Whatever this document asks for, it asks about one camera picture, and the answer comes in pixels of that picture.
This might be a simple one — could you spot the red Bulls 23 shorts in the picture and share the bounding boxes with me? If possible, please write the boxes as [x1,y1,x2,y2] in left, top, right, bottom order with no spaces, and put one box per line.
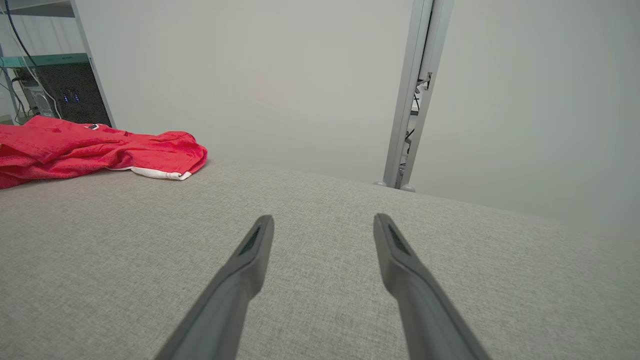
[107,131,208,181]

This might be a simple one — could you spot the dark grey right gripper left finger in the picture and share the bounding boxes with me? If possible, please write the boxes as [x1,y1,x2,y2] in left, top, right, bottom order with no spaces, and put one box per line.
[154,215,275,360]

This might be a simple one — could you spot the teal glass shelf board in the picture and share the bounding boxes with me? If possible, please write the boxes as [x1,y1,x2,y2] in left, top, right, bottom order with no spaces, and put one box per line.
[0,52,91,69]

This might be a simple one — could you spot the black computer tower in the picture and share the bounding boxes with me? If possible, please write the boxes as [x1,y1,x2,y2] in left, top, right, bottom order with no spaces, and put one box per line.
[37,62,112,127]

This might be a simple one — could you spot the black hanging cable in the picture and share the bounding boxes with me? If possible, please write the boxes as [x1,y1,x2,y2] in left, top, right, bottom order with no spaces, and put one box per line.
[3,0,40,68]

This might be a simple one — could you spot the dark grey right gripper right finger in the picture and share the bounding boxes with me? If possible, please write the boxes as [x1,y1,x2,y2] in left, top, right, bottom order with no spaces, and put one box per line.
[373,213,493,360]

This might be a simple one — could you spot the white hanging cable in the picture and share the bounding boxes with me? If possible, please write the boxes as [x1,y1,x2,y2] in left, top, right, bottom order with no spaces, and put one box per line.
[10,30,62,120]

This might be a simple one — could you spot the red Bulls 23 jersey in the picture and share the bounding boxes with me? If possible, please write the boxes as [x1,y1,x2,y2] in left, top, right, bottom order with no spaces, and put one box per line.
[0,115,133,190]

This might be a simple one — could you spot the grey metal partition post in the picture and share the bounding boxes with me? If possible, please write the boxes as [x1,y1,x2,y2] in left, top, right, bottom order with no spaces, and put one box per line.
[382,0,456,191]

